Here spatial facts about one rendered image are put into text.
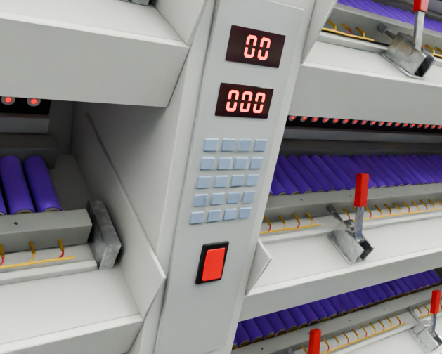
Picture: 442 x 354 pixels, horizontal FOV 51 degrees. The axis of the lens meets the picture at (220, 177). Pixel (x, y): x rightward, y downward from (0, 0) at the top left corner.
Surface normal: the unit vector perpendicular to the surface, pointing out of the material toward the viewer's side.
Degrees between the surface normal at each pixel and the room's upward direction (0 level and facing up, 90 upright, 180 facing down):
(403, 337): 21
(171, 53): 111
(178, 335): 90
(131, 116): 90
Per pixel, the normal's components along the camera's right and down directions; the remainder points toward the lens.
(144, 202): -0.81, 0.03
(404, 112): 0.45, 0.67
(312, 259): 0.37, -0.74
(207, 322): 0.55, 0.36
